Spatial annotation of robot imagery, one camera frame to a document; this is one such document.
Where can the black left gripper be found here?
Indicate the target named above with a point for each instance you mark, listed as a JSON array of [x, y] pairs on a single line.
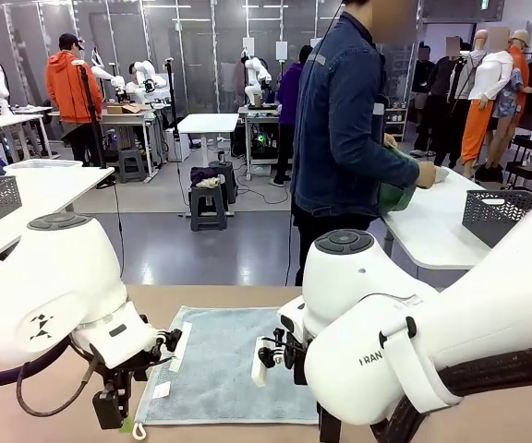
[[118, 378]]

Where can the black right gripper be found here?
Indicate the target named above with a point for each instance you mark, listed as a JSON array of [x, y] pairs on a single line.
[[300, 369]]

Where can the blue towel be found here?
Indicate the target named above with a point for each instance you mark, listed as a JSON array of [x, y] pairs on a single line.
[[224, 360]]

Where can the green towel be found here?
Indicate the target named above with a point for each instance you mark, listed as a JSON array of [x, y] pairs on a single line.
[[397, 194]]

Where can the pale grey towel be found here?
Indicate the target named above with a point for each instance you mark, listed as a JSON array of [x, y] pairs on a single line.
[[441, 176]]

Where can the person right forearm denim sleeve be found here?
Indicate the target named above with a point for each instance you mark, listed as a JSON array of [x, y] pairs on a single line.
[[386, 171]]

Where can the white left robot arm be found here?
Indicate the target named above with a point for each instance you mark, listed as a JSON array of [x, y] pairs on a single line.
[[63, 277]]

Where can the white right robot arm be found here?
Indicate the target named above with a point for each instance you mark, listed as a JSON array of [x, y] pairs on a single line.
[[432, 360]]

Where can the person right hand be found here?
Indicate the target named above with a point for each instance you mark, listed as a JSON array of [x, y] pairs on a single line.
[[425, 175]]

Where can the person left hand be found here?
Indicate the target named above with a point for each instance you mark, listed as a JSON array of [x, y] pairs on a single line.
[[390, 140]]

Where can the grey plastic stool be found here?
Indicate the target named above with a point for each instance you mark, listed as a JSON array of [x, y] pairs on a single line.
[[210, 194], [132, 154]]

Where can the dark and beige clothes heap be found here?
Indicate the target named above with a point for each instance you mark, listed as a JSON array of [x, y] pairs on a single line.
[[203, 177]]

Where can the clear plastic bin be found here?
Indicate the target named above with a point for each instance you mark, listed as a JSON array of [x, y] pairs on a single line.
[[39, 165]]

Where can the dark grey stool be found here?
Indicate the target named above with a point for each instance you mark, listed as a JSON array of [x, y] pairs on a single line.
[[229, 180]]

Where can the white cabinet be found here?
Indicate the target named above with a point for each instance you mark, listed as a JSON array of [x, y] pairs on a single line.
[[180, 145]]

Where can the dark tumbler cup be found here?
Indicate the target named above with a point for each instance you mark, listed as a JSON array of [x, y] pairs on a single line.
[[222, 158]]

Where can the white lab desk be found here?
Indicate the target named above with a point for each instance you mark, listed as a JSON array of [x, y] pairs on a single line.
[[127, 119]]

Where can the black tripod pole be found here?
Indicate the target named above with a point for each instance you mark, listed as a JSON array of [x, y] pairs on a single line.
[[93, 117]]

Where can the robot workbench with computer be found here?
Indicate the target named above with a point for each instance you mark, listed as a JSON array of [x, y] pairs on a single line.
[[263, 143]]

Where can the cardboard box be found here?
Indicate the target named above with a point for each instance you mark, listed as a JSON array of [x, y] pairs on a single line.
[[123, 110]]

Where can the white standing desk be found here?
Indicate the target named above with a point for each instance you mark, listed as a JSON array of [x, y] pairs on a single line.
[[210, 123]]

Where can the wooden shoe shelf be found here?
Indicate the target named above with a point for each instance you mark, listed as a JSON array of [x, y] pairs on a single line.
[[397, 124]]

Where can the person in denim jacket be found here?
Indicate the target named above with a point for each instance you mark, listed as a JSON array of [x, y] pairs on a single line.
[[317, 115]]

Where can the black stand pole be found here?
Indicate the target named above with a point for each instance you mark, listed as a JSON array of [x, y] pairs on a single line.
[[172, 99]]

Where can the black utility cart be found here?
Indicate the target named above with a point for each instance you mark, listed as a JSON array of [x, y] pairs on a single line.
[[524, 168]]

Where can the person in orange hoodie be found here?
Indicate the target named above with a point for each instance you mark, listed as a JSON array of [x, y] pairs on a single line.
[[67, 87]]

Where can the person in purple hoodie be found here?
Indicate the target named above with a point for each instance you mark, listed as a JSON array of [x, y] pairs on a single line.
[[289, 97]]

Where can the white panel on pole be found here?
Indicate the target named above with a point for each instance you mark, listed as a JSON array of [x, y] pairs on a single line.
[[248, 47], [282, 51]]

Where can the mannequin in white top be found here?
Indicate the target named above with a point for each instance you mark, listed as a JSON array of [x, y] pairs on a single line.
[[492, 74]]

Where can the mannequin in orange shirt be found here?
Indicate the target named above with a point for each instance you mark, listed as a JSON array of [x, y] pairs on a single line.
[[520, 60]]

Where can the mannequin in grey vest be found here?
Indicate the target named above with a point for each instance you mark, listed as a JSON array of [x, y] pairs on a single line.
[[480, 39]]

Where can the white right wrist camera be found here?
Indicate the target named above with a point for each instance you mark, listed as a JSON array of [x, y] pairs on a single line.
[[257, 364]]

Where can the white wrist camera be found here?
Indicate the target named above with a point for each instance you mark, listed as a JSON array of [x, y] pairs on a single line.
[[257, 364], [182, 346]]

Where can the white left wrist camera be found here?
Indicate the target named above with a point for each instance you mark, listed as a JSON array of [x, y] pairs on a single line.
[[182, 346]]

